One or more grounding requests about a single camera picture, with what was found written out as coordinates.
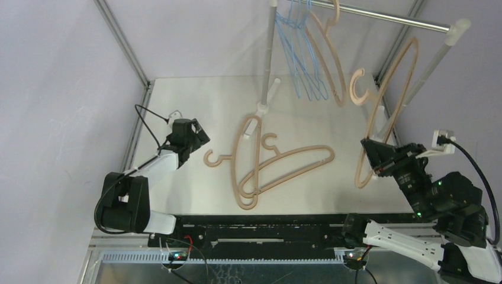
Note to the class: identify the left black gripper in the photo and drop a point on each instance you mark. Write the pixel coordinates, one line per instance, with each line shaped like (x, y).
(200, 138)

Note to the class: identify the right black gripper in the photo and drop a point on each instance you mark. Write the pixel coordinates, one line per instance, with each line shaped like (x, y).
(381, 157)

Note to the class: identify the light blue wire hanger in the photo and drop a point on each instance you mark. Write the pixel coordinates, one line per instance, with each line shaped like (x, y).
(299, 51)
(316, 89)
(286, 23)

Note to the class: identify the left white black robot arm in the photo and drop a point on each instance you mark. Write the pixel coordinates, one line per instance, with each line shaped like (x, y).
(124, 205)

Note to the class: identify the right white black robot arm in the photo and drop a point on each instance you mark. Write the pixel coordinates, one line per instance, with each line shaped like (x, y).
(468, 255)

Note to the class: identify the right circuit board with LED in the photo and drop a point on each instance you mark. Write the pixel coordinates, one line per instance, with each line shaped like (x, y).
(352, 256)

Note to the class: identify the circuit board with led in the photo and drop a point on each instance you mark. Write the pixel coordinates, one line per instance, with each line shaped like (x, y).
(178, 256)
(352, 256)

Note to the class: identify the left circuit board with LED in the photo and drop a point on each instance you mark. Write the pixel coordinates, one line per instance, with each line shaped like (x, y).
(178, 256)

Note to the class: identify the silver clothes rack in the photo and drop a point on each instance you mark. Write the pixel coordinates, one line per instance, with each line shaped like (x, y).
(326, 15)

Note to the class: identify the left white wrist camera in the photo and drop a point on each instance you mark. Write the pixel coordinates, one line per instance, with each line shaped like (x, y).
(174, 116)

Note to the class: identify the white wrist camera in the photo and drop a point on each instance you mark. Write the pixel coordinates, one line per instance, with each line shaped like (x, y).
(174, 116)
(440, 144)

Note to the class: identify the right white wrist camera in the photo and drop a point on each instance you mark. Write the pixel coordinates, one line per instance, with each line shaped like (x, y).
(440, 144)

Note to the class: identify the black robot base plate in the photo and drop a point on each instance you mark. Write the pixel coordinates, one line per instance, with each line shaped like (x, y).
(267, 237)

